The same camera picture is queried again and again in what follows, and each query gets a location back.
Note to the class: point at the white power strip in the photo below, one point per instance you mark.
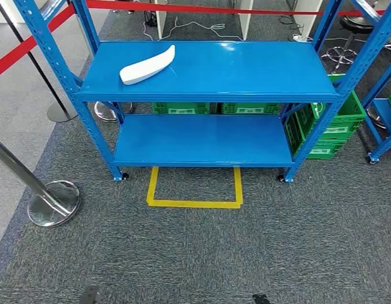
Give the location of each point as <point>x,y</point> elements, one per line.
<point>301,38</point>

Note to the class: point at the white desk panel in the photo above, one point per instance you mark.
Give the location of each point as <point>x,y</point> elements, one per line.
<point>246,19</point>
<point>308,19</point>
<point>161,19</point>

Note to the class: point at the chrome round base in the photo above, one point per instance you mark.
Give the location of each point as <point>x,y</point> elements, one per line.
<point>374,117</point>

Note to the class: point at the black robot foot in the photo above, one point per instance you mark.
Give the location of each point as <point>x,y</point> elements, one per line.
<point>90,296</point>
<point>261,299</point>

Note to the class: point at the black robot left foot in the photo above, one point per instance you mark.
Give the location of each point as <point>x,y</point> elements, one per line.
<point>90,296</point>

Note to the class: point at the black stanchion post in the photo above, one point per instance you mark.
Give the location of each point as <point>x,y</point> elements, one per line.
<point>60,113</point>

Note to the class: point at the black robot right foot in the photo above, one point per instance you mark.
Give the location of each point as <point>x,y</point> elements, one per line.
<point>261,299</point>

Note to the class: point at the black round stool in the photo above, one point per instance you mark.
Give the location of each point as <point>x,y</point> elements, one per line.
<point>357,24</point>

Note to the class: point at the white plastic trim part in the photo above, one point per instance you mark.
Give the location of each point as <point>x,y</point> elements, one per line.
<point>144,69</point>

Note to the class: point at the chrome stanchion post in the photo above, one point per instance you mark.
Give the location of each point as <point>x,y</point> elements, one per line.
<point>104,112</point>
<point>54,204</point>

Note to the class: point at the red barrier belt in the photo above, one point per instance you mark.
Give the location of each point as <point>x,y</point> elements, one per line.
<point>182,8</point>
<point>11,56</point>

